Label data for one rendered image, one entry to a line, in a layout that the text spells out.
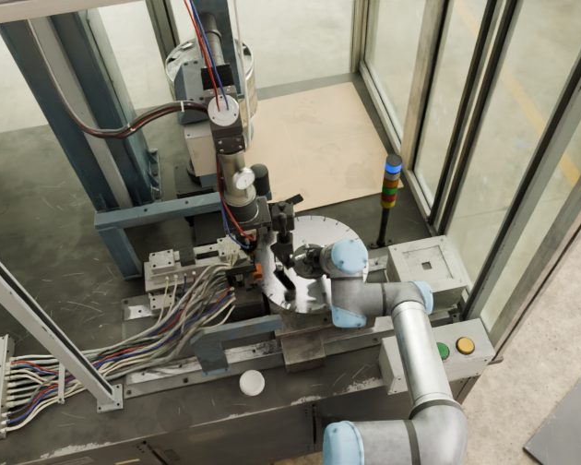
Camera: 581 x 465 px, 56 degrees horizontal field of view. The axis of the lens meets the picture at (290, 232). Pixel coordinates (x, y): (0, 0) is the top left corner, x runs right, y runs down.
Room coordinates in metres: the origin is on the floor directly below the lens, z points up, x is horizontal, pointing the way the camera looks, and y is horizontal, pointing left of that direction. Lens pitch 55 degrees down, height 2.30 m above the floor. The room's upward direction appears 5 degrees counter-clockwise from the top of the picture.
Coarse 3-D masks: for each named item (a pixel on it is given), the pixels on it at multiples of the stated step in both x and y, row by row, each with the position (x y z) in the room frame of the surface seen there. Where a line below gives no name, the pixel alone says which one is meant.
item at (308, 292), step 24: (312, 216) 1.01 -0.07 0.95; (264, 240) 0.93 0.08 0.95; (312, 240) 0.92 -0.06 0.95; (336, 240) 0.91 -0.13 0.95; (360, 240) 0.91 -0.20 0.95; (264, 264) 0.85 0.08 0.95; (264, 288) 0.77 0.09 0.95; (288, 288) 0.76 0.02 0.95; (312, 288) 0.76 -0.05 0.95; (312, 312) 0.68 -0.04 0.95
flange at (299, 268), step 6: (300, 246) 0.89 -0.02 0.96; (312, 246) 0.89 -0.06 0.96; (318, 246) 0.89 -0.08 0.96; (294, 252) 0.88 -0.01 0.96; (300, 252) 0.87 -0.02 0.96; (300, 264) 0.83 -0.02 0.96; (306, 264) 0.83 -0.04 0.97; (300, 270) 0.81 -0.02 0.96; (306, 276) 0.79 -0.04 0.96; (312, 276) 0.79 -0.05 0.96; (318, 276) 0.79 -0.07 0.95
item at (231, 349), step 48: (240, 192) 0.80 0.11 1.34; (240, 240) 0.79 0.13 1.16; (240, 288) 0.81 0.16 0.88; (192, 336) 0.73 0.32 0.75; (240, 336) 0.63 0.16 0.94; (288, 336) 0.67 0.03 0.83; (336, 336) 0.69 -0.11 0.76; (384, 336) 0.68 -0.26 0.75; (144, 384) 0.59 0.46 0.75; (192, 384) 0.58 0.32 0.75
